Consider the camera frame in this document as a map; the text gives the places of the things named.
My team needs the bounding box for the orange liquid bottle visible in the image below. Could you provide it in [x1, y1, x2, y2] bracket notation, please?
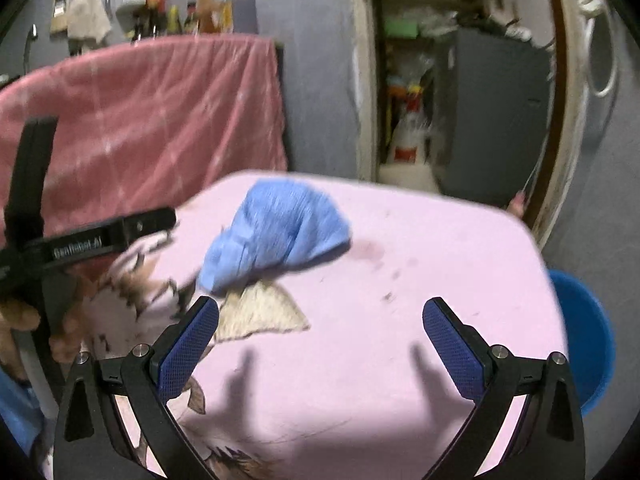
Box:
[196, 0, 232, 35]

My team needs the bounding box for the person's left hand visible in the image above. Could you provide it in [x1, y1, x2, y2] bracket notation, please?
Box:
[0, 266, 93, 382]

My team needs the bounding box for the pink floral tablecloth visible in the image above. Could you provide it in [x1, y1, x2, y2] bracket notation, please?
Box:
[50, 171, 568, 480]

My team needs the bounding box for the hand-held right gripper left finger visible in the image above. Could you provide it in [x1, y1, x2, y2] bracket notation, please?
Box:
[52, 296, 220, 480]

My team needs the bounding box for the white and red sack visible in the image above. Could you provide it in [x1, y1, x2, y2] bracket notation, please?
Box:
[390, 110, 431, 166]

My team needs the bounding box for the blue plastic bucket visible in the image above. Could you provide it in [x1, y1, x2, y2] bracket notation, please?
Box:
[547, 269, 617, 418]

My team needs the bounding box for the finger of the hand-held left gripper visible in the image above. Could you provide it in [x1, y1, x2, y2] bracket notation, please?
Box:
[4, 116, 59, 252]
[112, 207, 177, 250]

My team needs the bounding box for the red checked cloth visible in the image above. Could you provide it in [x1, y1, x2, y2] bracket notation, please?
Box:
[0, 34, 288, 241]

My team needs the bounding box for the grey washing machine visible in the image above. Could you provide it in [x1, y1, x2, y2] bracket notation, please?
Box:
[440, 27, 556, 201]

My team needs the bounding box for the light blue cloth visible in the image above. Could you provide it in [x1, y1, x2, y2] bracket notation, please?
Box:
[198, 177, 352, 296]

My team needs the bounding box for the beige dishcloth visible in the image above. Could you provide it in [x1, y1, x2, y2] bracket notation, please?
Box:
[66, 0, 112, 43]

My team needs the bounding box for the green box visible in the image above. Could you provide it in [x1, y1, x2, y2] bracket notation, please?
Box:
[385, 17, 426, 38]

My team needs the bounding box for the cream door frame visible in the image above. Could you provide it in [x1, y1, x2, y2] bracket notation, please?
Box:
[350, 0, 591, 241]

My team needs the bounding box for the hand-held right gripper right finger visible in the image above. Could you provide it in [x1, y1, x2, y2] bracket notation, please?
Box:
[422, 297, 586, 480]

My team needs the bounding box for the white hose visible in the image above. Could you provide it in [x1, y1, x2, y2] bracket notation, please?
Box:
[570, 0, 621, 98]

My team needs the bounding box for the metal faucet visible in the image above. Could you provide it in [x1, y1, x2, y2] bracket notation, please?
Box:
[22, 24, 40, 76]

